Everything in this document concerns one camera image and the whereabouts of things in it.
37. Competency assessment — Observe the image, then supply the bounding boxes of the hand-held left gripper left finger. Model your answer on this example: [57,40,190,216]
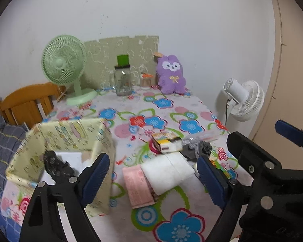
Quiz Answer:
[20,152,110,242]

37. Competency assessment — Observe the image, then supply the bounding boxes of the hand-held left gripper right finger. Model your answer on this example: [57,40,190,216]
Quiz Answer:
[197,155,286,242]

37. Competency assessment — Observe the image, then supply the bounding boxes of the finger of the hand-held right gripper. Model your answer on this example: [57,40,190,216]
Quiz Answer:
[275,120,303,149]
[227,131,284,194]

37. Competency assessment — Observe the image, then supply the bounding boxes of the grey black cloth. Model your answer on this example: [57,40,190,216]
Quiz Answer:
[182,141,213,163]

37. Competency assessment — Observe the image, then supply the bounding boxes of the pink towel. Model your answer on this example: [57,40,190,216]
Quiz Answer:
[122,165,155,209]

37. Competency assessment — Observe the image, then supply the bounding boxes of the clear plastic package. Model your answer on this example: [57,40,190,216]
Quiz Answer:
[184,132,219,147]

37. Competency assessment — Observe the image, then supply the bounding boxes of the white towel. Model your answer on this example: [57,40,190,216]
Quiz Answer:
[141,152,195,196]

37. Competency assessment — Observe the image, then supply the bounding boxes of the yellow fabric storage box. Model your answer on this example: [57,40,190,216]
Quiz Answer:
[5,118,117,217]

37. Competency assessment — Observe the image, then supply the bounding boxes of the yellow cartoon tissue packet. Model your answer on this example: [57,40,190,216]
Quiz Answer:
[151,131,185,155]

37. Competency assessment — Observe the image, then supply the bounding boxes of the white fan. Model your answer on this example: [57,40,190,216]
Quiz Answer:
[223,78,265,122]

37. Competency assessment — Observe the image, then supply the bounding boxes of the beige door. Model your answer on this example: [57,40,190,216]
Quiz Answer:
[247,0,303,147]

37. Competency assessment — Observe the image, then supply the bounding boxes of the blue plaid bedding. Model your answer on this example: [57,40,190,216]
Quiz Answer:
[0,117,28,212]

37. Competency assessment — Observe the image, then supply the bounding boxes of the glass jar with green lid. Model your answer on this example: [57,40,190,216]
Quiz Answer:
[108,55,133,97]

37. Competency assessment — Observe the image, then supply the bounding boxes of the cotton swab container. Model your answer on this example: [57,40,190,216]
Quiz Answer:
[140,72,153,90]

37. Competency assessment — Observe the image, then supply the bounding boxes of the purple plush bunny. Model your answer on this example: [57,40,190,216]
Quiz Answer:
[154,52,187,95]

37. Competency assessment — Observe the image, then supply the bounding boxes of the green table fan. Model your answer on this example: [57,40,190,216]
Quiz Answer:
[42,35,98,106]

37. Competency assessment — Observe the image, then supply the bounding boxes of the green patterned board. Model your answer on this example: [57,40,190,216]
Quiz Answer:
[83,35,159,90]

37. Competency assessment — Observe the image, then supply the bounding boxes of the black fan cable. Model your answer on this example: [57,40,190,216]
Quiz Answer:
[225,100,231,127]

